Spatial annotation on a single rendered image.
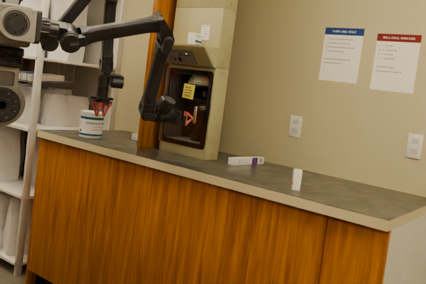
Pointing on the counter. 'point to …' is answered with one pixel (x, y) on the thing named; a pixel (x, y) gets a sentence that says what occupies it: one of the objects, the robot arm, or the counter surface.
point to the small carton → (194, 38)
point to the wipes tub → (90, 125)
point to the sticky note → (188, 91)
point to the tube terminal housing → (217, 99)
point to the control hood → (203, 54)
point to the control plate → (182, 56)
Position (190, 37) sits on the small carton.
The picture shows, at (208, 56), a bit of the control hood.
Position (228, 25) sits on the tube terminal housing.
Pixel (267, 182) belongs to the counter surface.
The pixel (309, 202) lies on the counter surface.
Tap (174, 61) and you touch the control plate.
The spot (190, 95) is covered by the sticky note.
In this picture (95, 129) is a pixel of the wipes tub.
